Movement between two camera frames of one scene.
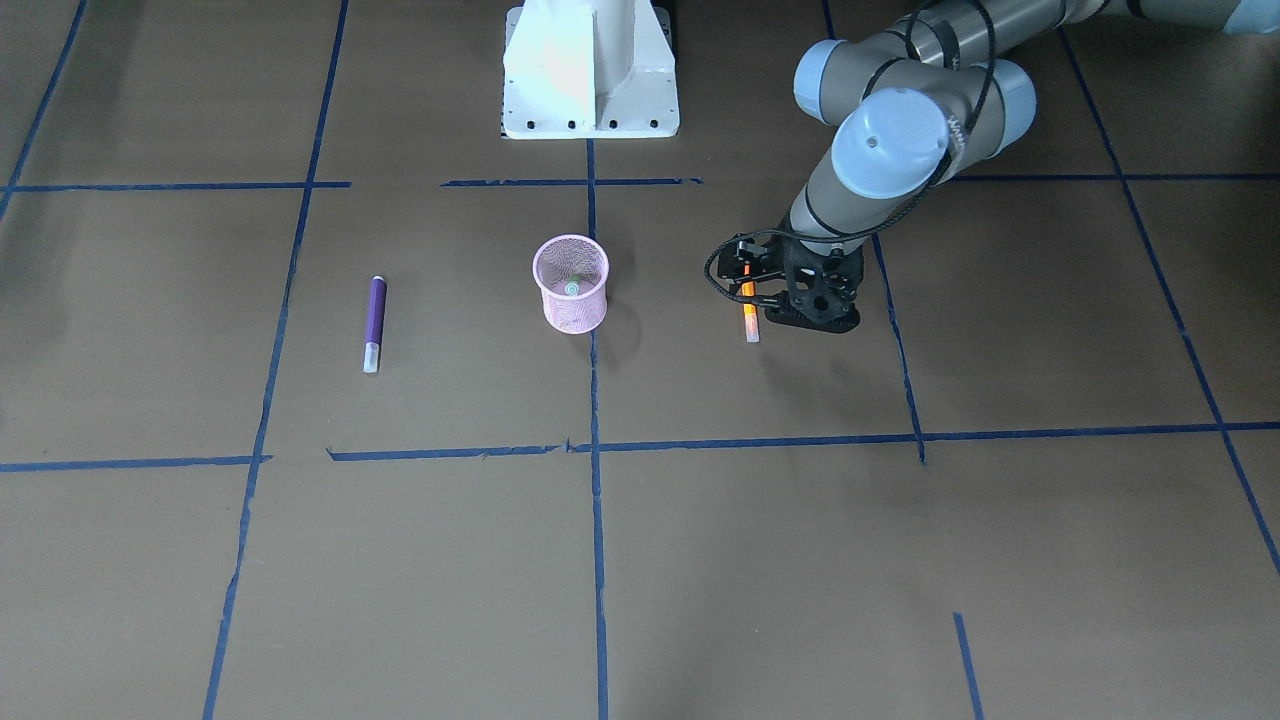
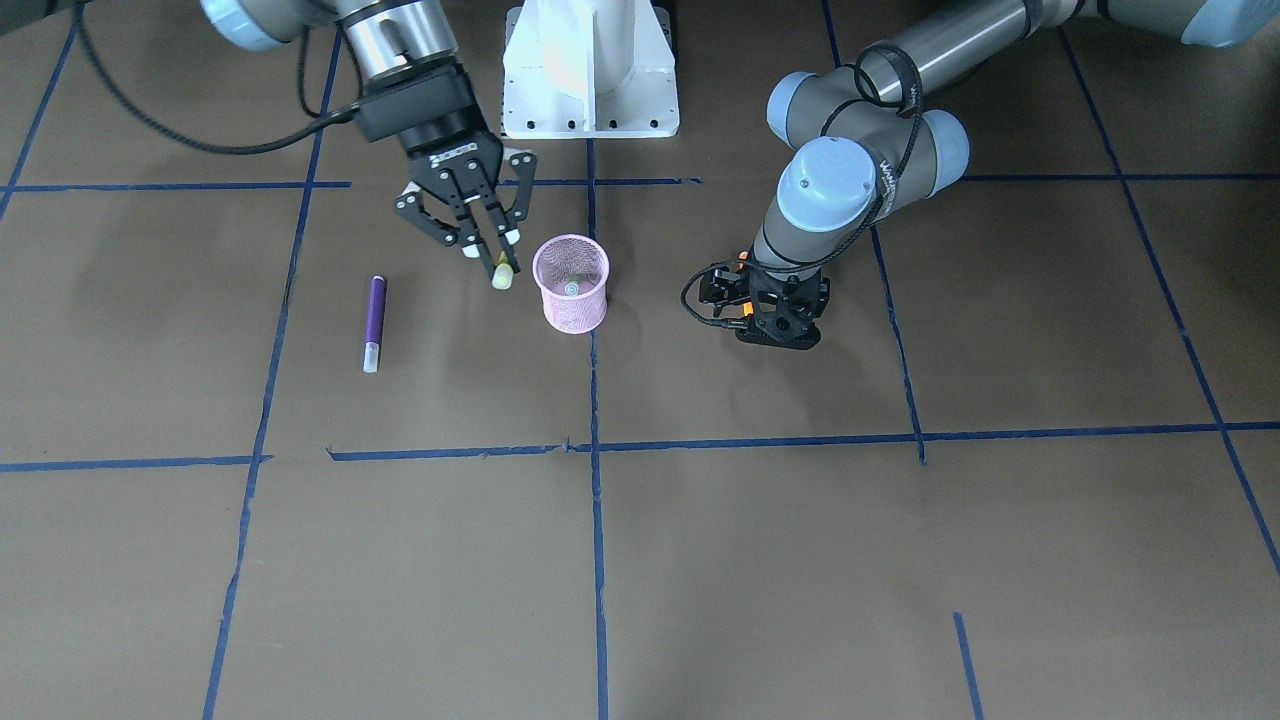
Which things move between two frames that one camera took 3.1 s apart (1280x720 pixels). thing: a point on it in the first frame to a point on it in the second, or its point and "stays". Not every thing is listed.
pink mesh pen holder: x=572 y=273 stays
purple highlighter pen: x=375 y=323 stays
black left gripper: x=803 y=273 to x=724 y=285
